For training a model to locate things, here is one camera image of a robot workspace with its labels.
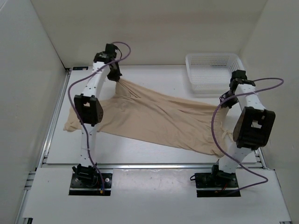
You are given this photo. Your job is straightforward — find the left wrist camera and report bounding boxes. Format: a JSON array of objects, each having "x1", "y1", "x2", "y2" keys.
[{"x1": 93, "y1": 43, "x2": 122, "y2": 64}]

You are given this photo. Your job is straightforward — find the aluminium right side rail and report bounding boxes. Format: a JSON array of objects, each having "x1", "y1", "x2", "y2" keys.
[{"x1": 255, "y1": 148, "x2": 268, "y2": 169}]

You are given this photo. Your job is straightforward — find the aluminium table edge rail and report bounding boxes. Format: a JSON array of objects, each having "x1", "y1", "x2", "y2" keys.
[{"x1": 34, "y1": 163, "x2": 213, "y2": 171}]

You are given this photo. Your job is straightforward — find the white plastic basket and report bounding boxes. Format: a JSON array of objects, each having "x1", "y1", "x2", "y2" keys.
[{"x1": 185, "y1": 53, "x2": 245, "y2": 95}]

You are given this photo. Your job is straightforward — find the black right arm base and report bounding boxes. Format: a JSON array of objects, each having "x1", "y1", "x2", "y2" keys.
[{"x1": 190, "y1": 165, "x2": 241, "y2": 198}]

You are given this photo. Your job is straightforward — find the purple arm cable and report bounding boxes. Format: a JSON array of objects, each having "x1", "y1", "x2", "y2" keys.
[
  {"x1": 211, "y1": 78, "x2": 285, "y2": 193},
  {"x1": 68, "y1": 41, "x2": 131, "y2": 193}
]

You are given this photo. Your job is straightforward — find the beige trousers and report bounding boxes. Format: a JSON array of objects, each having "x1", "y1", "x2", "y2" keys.
[{"x1": 63, "y1": 78, "x2": 234, "y2": 157}]

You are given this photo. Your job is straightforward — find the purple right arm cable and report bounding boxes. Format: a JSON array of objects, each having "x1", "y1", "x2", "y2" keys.
[{"x1": 211, "y1": 78, "x2": 285, "y2": 193}]

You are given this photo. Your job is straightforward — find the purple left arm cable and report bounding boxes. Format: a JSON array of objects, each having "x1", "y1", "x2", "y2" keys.
[{"x1": 68, "y1": 41, "x2": 131, "y2": 193}]

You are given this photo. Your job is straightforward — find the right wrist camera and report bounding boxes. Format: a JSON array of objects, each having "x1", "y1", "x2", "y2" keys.
[{"x1": 229, "y1": 70, "x2": 256, "y2": 91}]

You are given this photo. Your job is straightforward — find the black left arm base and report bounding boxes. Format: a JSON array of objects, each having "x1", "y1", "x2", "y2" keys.
[{"x1": 69, "y1": 164, "x2": 113, "y2": 196}]

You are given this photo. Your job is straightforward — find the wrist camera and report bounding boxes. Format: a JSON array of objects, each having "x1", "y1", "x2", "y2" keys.
[
  {"x1": 93, "y1": 43, "x2": 122, "y2": 64},
  {"x1": 229, "y1": 70, "x2": 256, "y2": 91}
]

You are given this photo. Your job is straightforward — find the aluminium left side rail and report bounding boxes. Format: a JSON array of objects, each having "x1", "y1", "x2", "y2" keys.
[{"x1": 24, "y1": 68, "x2": 72, "y2": 191}]

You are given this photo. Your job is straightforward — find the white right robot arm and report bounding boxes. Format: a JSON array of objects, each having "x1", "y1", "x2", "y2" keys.
[{"x1": 210, "y1": 84, "x2": 276, "y2": 187}]

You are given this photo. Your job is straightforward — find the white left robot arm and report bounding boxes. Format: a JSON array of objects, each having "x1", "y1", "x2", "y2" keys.
[{"x1": 68, "y1": 59, "x2": 121, "y2": 187}]

